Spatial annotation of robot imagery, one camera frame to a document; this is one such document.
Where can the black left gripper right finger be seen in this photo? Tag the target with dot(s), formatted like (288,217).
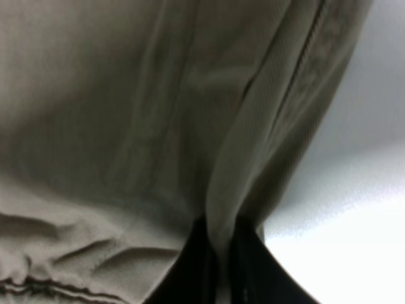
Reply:
(255,275)

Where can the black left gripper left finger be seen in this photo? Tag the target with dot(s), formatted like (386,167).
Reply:
(193,277)

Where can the khaki shorts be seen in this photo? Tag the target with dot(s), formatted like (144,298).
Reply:
(123,122)

